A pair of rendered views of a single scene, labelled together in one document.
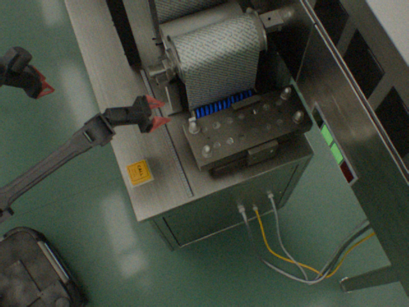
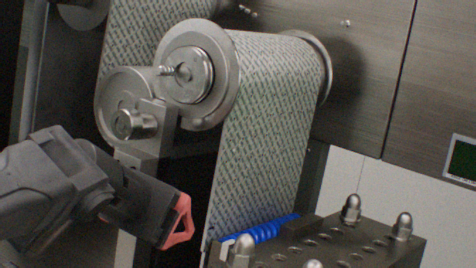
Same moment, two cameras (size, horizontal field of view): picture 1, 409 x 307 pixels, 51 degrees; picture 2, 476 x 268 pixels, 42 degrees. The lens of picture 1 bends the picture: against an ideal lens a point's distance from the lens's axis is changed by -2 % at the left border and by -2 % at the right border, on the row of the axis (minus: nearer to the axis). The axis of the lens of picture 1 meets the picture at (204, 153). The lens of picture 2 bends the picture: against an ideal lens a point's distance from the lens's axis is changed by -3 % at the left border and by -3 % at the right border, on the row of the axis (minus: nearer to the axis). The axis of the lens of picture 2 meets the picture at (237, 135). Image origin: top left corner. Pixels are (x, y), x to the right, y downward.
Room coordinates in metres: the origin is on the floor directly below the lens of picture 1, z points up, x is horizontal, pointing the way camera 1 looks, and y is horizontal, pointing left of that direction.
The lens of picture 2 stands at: (0.04, 0.55, 1.37)
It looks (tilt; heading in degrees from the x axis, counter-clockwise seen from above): 13 degrees down; 319
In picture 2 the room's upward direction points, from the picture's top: 11 degrees clockwise
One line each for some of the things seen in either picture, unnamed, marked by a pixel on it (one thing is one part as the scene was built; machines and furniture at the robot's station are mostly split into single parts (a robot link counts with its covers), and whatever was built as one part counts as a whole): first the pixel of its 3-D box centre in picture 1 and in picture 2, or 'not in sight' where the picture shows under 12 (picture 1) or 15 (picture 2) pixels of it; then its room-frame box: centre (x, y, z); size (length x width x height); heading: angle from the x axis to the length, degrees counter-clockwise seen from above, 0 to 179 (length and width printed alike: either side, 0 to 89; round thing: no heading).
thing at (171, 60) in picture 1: (172, 61); (188, 74); (0.71, 0.07, 1.25); 0.07 x 0.02 x 0.07; 16
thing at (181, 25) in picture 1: (202, 30); (178, 103); (0.86, -0.03, 1.17); 0.26 x 0.12 x 0.12; 106
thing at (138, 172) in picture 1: (138, 172); not in sight; (0.50, 0.23, 0.91); 0.07 x 0.07 x 0.02; 16
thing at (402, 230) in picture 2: (299, 115); (403, 225); (0.59, -0.32, 1.05); 0.04 x 0.04 x 0.04
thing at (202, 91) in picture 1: (222, 86); (261, 176); (0.69, -0.08, 1.11); 0.23 x 0.01 x 0.18; 106
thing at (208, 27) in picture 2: (176, 59); (194, 74); (0.71, 0.05, 1.25); 0.15 x 0.01 x 0.15; 16
